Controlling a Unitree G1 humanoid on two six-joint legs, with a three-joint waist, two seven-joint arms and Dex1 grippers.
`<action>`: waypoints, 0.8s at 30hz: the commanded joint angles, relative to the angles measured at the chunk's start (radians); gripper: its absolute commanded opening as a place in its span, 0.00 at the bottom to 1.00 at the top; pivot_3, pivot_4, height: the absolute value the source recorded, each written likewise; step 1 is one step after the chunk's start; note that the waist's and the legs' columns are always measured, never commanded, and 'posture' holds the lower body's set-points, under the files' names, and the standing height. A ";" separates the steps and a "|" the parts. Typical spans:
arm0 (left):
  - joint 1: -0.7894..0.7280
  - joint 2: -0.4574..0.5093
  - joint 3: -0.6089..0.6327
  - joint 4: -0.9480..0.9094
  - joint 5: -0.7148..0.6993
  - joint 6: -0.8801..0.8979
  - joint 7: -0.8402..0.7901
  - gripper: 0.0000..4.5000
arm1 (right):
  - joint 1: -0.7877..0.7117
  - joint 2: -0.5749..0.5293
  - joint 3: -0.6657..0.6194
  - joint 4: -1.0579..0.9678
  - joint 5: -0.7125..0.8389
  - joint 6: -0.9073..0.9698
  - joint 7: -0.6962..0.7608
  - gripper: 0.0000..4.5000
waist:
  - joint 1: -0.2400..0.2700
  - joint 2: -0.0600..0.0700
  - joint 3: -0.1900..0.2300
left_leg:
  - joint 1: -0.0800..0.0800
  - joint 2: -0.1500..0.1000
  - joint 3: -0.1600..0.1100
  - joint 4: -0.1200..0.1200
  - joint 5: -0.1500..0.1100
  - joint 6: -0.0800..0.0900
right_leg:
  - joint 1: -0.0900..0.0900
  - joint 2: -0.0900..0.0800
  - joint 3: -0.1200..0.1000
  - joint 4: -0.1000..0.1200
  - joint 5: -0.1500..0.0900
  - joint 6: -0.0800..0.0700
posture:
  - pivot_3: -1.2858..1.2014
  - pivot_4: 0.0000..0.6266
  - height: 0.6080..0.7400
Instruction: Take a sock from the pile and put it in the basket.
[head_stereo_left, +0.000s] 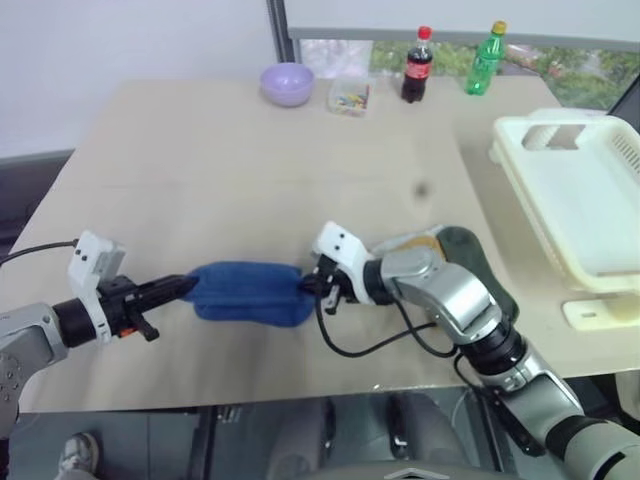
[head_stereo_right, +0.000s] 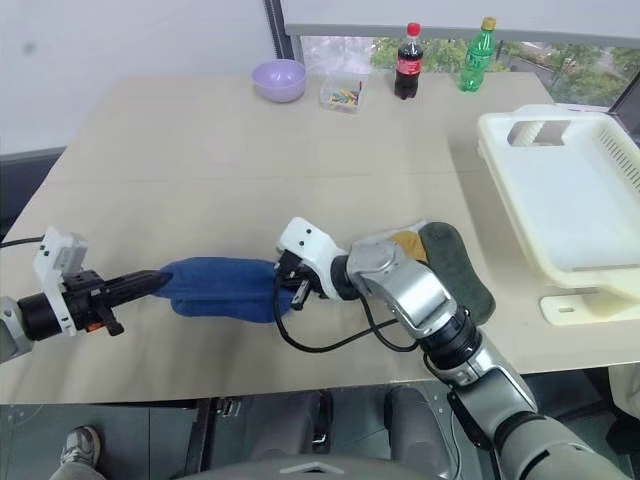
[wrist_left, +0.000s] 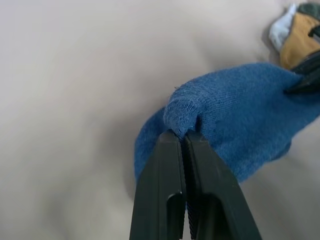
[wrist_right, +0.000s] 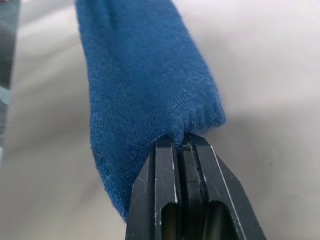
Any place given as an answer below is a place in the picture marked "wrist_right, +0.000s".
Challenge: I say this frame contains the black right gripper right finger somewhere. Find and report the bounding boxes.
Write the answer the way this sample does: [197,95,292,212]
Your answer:
[180,132,268,240]

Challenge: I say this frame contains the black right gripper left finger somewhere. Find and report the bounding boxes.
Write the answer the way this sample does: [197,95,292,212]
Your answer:
[124,134,183,240]

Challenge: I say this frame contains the blue sock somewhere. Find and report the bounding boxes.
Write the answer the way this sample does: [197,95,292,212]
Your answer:
[74,0,228,223]

